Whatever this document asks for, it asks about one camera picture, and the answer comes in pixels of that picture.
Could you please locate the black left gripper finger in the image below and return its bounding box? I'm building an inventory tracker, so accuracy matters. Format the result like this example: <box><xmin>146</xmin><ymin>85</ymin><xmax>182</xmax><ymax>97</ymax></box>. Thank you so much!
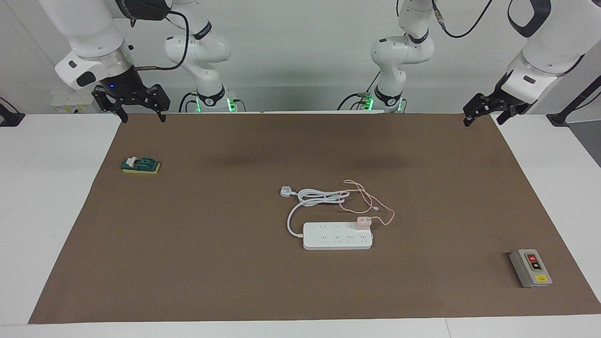
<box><xmin>496</xmin><ymin>108</ymin><xmax>520</xmax><ymax>126</ymax></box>
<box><xmin>462</xmin><ymin>93</ymin><xmax>494</xmax><ymax>128</ymax></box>

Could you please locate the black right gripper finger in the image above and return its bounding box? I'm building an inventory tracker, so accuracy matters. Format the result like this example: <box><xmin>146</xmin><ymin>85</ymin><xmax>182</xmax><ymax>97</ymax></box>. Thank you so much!
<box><xmin>92</xmin><ymin>85</ymin><xmax>129</xmax><ymax>124</ymax></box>
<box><xmin>149</xmin><ymin>84</ymin><xmax>171</xmax><ymax>124</ymax></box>

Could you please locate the pink charging cable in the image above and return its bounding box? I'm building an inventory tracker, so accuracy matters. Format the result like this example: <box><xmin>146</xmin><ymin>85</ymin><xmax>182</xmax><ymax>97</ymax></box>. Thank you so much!
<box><xmin>339</xmin><ymin>180</ymin><xmax>396</xmax><ymax>226</ymax></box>

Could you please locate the white power strip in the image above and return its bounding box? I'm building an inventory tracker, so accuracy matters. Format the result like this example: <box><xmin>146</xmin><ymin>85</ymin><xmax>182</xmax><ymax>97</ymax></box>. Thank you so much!
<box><xmin>302</xmin><ymin>222</ymin><xmax>374</xmax><ymax>251</ymax></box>

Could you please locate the white socket box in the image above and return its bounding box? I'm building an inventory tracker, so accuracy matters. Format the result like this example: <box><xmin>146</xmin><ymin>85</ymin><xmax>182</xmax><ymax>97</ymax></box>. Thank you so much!
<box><xmin>51</xmin><ymin>92</ymin><xmax>102</xmax><ymax>114</ymax></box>

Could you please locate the black clamp stand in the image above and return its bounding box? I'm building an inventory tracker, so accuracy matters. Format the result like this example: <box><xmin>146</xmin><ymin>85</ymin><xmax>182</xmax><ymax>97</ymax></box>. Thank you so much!
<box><xmin>546</xmin><ymin>75</ymin><xmax>601</xmax><ymax>127</ymax></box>
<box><xmin>0</xmin><ymin>97</ymin><xmax>25</xmax><ymax>127</ymax></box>

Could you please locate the green circuit board module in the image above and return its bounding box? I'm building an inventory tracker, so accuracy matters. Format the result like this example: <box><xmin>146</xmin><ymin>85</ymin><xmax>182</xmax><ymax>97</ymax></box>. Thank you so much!
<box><xmin>121</xmin><ymin>156</ymin><xmax>161</xmax><ymax>175</ymax></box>

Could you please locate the brown table mat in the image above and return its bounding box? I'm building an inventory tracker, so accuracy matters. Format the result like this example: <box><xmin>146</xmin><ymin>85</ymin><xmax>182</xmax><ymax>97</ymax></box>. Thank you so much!
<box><xmin>28</xmin><ymin>113</ymin><xmax>601</xmax><ymax>324</ymax></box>

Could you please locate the black base cable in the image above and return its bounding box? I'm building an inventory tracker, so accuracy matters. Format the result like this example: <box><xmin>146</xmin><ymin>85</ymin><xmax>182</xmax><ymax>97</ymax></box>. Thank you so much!
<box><xmin>337</xmin><ymin>73</ymin><xmax>381</xmax><ymax>111</ymax></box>
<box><xmin>178</xmin><ymin>92</ymin><xmax>198</xmax><ymax>113</ymax></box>

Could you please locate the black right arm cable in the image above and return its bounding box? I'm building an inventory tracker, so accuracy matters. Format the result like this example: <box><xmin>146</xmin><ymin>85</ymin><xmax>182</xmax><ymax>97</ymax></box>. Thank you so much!
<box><xmin>127</xmin><ymin>9</ymin><xmax>191</xmax><ymax>72</ymax></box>

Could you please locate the white power cord with plug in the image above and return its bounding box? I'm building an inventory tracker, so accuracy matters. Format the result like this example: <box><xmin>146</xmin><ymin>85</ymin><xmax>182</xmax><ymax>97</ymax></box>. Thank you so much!
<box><xmin>280</xmin><ymin>185</ymin><xmax>352</xmax><ymax>238</ymax></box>

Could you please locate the grey on-off switch box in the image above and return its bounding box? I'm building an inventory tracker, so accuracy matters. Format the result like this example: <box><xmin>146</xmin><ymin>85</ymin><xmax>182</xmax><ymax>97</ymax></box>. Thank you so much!
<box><xmin>509</xmin><ymin>248</ymin><xmax>553</xmax><ymax>288</ymax></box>

